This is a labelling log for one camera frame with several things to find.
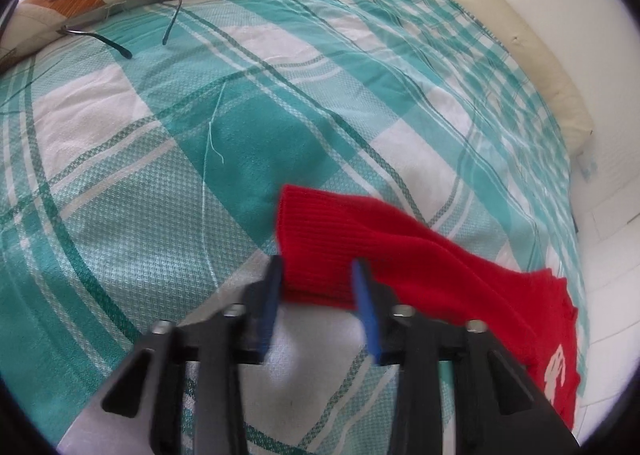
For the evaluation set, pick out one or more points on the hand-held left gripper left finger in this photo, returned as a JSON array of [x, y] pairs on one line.
[[266, 315]]

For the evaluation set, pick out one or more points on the teal plaid bed sheet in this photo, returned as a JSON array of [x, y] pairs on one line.
[[200, 185]]

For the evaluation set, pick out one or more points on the black eyeglasses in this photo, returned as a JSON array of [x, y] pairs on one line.
[[122, 51]]

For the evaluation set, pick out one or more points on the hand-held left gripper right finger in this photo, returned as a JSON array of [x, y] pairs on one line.
[[367, 315]]

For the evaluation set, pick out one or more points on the cream headboard cushion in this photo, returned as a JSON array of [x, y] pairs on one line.
[[500, 10]]

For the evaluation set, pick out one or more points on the red knit sweater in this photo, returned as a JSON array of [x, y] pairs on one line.
[[400, 245]]

